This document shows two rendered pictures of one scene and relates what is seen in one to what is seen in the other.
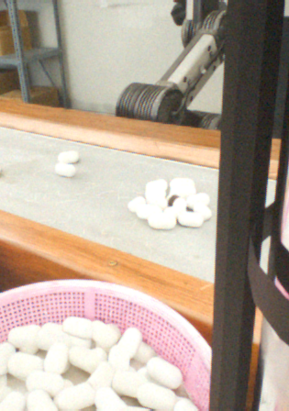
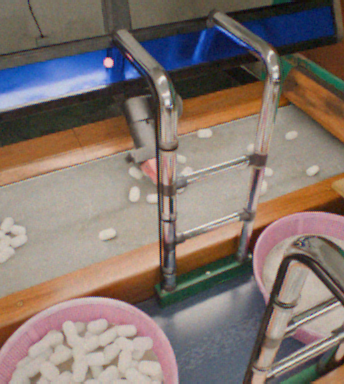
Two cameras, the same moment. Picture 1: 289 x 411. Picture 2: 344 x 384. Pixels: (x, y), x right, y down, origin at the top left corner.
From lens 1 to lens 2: 0.34 m
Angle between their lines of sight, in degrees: 54
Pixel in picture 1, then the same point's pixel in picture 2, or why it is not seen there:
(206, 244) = (42, 248)
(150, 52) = not seen: outside the picture
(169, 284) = (62, 288)
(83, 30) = not seen: outside the picture
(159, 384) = (99, 332)
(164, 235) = (14, 261)
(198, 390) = (117, 318)
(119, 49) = not seen: outside the picture
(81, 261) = (1, 319)
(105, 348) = (60, 343)
